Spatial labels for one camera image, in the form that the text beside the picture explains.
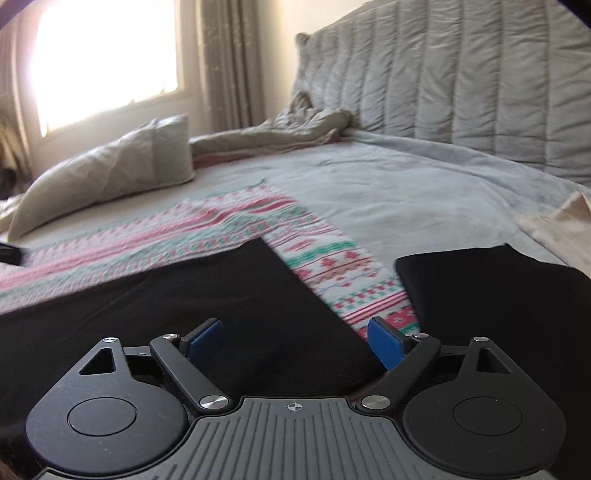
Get black pants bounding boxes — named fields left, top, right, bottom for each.
left=1, top=239, right=384, bottom=444

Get black folded garment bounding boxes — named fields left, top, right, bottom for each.
left=394, top=244, right=590, bottom=370

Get patterned knit bedspread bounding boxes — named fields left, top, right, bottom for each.
left=0, top=133, right=591, bottom=340

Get beige pillow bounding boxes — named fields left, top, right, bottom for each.
left=7, top=115, right=194, bottom=241

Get cream cloth on bed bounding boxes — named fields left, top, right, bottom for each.
left=515, top=192, right=591, bottom=277

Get crumpled beige blanket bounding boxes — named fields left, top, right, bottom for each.
left=189, top=91, right=352, bottom=166

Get beige left curtain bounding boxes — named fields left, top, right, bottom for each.
left=1, top=23, right=33, bottom=200

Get beige curtain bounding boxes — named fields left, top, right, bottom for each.
left=1, top=23, right=33, bottom=200
left=197, top=0, right=266, bottom=131

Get grey quilted headboard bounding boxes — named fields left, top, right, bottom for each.
left=294, top=0, right=590, bottom=185

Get bright window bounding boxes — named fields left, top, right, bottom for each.
left=28, top=1, right=184, bottom=136

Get beige right curtain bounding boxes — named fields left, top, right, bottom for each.
left=197, top=0, right=266, bottom=131

